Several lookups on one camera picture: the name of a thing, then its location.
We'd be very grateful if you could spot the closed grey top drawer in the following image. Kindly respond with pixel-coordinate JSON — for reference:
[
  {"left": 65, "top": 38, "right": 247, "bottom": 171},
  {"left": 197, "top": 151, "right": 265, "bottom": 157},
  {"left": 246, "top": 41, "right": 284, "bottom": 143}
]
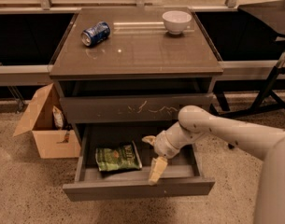
[{"left": 60, "top": 93, "right": 213, "bottom": 123}]

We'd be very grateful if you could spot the grey drawer cabinet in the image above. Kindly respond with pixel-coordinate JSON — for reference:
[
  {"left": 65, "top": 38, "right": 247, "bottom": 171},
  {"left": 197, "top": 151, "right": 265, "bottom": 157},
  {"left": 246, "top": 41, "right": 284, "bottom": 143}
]
[{"left": 49, "top": 7, "right": 224, "bottom": 142}]

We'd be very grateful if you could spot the open grey middle drawer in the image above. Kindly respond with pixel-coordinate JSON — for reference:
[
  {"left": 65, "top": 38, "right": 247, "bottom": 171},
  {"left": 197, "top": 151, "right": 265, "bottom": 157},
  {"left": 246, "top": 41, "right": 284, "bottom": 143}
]
[{"left": 63, "top": 121, "right": 215, "bottom": 201}]

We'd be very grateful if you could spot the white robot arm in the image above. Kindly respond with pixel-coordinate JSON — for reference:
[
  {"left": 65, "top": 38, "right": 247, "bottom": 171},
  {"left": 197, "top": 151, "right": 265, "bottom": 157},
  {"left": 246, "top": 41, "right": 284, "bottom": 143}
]
[{"left": 142, "top": 105, "right": 285, "bottom": 224}]

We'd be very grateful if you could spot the white ceramic bowl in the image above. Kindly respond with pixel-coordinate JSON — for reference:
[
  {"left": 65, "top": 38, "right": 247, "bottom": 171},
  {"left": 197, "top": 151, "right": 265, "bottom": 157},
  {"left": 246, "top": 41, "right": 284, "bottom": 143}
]
[{"left": 163, "top": 10, "right": 192, "bottom": 35}]

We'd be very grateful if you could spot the metal window railing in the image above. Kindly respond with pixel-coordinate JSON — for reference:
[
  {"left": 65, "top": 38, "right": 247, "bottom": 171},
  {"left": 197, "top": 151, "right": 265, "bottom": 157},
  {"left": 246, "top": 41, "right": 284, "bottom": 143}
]
[{"left": 0, "top": 0, "right": 279, "bottom": 74}]

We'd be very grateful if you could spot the snack bag in box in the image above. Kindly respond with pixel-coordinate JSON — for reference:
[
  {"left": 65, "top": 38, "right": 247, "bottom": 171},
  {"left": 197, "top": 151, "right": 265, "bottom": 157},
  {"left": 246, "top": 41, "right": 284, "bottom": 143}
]
[{"left": 52, "top": 106, "right": 64, "bottom": 130}]

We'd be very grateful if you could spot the blue soda can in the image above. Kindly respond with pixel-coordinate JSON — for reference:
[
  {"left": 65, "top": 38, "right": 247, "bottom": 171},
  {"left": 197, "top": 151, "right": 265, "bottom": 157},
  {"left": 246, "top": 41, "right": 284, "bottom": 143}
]
[{"left": 81, "top": 21, "right": 110, "bottom": 47}]

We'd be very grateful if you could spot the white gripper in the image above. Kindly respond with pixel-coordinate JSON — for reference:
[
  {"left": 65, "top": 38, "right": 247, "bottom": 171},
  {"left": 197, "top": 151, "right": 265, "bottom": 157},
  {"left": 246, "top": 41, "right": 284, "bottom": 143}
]
[{"left": 142, "top": 122, "right": 191, "bottom": 185}]

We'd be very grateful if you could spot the open cardboard box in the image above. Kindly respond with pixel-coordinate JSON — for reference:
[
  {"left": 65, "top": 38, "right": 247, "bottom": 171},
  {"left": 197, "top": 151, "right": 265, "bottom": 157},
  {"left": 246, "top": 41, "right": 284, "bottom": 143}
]
[{"left": 14, "top": 84, "right": 80, "bottom": 159}]

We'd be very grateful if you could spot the green jalapeno chip bag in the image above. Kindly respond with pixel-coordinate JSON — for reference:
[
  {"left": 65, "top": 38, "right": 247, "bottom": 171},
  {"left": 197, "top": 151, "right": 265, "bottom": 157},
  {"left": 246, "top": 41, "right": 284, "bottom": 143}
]
[{"left": 95, "top": 141, "right": 142, "bottom": 172}]

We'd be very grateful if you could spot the black rolling stand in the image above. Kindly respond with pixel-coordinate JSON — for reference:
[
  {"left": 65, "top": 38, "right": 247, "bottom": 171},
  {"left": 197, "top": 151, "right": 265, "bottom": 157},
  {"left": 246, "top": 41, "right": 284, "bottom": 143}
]
[{"left": 221, "top": 0, "right": 285, "bottom": 118}]

